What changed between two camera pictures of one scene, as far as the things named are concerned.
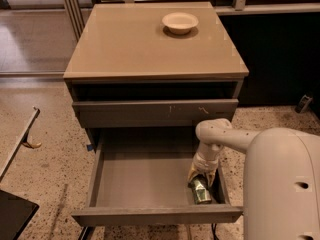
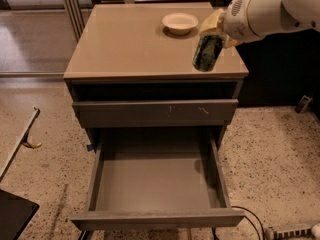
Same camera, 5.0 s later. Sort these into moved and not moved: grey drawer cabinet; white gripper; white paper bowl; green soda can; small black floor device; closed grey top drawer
Moved: white gripper; green soda can
Not moved: grey drawer cabinet; white paper bowl; small black floor device; closed grey top drawer
